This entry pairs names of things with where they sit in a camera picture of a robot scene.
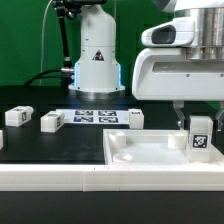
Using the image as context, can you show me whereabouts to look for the white square table top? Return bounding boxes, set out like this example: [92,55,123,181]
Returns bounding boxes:
[103,129,224,166]

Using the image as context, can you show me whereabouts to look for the grey cable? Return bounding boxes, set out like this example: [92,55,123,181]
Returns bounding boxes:
[39,0,54,86]

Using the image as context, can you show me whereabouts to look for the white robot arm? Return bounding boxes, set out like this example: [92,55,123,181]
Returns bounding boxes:
[71,0,224,129]

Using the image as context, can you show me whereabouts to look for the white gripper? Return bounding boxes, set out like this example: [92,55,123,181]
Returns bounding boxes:
[132,14,224,130]

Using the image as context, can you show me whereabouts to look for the black cable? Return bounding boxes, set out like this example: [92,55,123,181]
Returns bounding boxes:
[23,69,74,87]

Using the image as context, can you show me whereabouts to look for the white fence frame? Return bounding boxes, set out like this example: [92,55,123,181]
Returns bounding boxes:
[0,163,224,192]

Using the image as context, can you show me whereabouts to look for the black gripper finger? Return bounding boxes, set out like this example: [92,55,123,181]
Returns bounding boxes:
[215,101,224,131]

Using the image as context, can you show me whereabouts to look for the sheet of marker tags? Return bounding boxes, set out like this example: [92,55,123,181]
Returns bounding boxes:
[61,109,129,125]

